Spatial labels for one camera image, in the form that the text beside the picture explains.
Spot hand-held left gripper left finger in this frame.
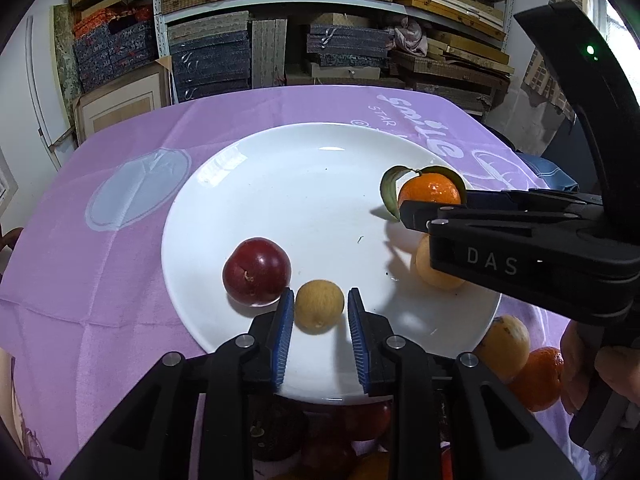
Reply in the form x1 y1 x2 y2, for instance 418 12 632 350
60 289 296 480

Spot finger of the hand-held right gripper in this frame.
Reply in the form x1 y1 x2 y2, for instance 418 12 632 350
462 188 604 210
399 199 532 235

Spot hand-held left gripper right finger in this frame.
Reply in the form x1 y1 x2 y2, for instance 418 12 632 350
346 288 581 480

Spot mandarin with green leaf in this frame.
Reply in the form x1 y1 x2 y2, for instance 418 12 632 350
380 165 467 221

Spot tan longan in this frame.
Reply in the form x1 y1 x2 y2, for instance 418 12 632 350
294 280 346 332

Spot small orange apricot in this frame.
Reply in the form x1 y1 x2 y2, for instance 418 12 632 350
410 234 468 291

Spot pale orange round fruit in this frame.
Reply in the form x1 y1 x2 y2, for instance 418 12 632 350
472 315 532 385

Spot small red plum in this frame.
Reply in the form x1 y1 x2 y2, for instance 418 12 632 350
300 435 358 480

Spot leafless orange mandarin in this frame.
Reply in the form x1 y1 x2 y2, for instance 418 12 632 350
509 346 566 413

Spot white oval plate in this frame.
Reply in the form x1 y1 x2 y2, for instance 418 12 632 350
161 122 502 405

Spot person's right hand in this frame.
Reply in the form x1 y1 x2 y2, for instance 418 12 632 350
560 320 640 415

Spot blue cloth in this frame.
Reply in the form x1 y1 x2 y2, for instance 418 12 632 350
520 152 581 192

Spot dark brown passion fruit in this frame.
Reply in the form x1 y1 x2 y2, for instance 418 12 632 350
247 395 308 462

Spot brick patterned curtain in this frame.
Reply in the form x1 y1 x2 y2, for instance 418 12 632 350
520 0 601 121

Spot stack of flat brown boxes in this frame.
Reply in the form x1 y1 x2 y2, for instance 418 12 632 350
390 30 516 111

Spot purple printed tablecloth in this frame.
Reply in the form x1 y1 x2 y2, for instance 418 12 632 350
0 85 601 480

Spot pink cloth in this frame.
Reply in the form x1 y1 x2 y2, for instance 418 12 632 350
395 17 430 57

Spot stack of grey ribboned boxes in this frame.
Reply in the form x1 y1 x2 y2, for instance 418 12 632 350
305 22 396 68

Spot bright window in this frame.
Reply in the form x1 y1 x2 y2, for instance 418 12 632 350
590 0 640 61

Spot stack of yellow wooden boxes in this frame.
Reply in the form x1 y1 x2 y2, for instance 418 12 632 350
395 0 513 41

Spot upright grey woven boxes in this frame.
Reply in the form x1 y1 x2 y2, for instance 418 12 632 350
250 19 288 90

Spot white metal shelving unit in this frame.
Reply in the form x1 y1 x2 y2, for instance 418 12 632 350
152 0 516 111

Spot stack of navy patterned boxes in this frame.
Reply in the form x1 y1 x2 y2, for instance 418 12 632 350
167 12 253 103

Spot wooden framed panel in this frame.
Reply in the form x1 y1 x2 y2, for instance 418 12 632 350
74 57 173 146

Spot wooden chair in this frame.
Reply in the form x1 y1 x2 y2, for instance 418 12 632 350
0 227 23 261

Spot stack of blue red boxes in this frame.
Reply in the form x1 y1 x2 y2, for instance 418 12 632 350
72 7 158 93

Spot white board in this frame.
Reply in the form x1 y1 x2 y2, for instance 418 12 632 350
25 12 66 166

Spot green marbled panel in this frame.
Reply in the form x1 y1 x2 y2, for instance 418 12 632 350
52 4 83 103

